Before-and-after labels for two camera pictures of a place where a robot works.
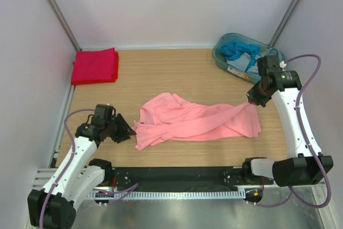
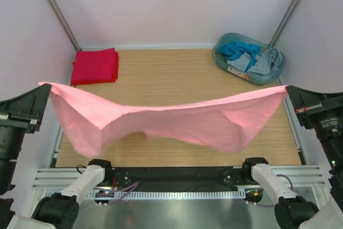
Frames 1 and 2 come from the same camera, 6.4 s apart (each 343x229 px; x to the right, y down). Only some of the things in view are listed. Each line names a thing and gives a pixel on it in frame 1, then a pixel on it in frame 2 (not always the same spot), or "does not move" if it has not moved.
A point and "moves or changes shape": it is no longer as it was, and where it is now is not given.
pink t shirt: (169, 116) moves or changes shape
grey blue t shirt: (242, 61) does not move
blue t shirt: (233, 49) does not move
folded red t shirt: (95, 66) does not move
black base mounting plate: (126, 178) does not move
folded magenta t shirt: (94, 65) does not move
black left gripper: (125, 131) -> (29, 104)
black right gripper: (253, 96) -> (302, 99)
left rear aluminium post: (58, 10) does not move
